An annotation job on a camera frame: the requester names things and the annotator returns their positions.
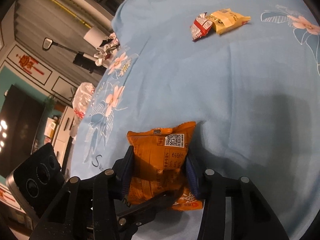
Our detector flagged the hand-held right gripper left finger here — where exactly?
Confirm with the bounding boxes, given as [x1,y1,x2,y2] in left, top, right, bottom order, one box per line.
[30,145,135,240]

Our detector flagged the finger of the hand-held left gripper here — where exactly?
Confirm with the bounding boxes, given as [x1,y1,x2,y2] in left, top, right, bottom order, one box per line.
[117,191,175,240]

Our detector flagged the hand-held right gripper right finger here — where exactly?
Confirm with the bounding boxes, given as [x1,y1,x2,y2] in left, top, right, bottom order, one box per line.
[185,155,290,240]

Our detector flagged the orange snack packet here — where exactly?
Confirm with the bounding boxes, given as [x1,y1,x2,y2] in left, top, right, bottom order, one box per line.
[127,121,204,212]

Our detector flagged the white cabinet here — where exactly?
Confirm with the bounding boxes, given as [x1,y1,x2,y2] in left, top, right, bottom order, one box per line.
[32,105,75,170]

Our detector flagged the black television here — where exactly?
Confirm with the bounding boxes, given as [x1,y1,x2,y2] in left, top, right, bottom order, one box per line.
[0,84,47,178]

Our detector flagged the green plant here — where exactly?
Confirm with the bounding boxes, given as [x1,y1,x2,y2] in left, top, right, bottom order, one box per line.
[44,94,57,112]

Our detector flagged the white plastic bag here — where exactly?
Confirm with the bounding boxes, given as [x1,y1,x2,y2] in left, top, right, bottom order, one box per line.
[72,82,95,119]

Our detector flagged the blue floral bedsheet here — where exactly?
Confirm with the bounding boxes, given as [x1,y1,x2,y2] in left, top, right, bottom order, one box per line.
[67,0,320,240]

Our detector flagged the black stand with grey head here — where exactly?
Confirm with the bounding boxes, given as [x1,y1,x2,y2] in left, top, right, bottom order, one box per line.
[42,38,98,72]

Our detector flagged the crumpled white silver wrapping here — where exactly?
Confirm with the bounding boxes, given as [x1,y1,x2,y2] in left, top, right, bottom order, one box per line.
[94,32,120,67]

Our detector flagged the white cylinder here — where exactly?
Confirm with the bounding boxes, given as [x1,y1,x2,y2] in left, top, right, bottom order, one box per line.
[83,26,107,47]

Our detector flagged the red silver snack packet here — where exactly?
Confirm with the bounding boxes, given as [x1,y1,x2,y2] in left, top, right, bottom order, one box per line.
[189,12,213,42]

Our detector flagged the grey curtain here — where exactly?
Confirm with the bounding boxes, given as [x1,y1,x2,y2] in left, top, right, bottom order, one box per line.
[14,0,113,53]

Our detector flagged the yellow snack packet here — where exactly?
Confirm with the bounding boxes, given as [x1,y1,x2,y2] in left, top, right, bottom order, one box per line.
[209,8,251,35]

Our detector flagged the red wall ornament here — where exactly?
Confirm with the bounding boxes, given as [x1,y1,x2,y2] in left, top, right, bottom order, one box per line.
[15,53,45,75]

